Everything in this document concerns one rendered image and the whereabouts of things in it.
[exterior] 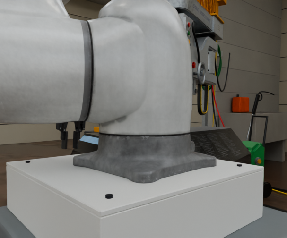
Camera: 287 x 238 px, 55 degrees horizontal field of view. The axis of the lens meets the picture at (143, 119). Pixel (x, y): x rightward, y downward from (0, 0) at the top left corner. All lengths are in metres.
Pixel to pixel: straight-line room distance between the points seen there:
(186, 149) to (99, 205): 0.20
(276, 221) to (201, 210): 0.18
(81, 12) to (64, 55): 8.26
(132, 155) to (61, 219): 0.13
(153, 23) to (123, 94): 0.11
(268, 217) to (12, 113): 0.43
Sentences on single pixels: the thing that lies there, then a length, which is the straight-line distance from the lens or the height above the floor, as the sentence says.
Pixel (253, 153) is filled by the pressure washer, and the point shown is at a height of 0.48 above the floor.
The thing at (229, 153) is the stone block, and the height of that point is 0.69.
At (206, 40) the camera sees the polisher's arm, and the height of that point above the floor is 1.48.
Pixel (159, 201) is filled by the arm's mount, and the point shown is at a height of 0.88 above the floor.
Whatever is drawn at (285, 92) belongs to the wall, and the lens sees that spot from 6.55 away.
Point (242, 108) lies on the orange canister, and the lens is 4.85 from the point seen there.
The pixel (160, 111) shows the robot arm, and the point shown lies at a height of 0.98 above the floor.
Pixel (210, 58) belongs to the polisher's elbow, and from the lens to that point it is 2.42.
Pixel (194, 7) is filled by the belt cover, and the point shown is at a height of 1.62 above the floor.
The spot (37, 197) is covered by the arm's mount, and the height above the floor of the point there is 0.86.
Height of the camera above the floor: 0.99
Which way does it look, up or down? 3 degrees down
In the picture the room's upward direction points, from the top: straight up
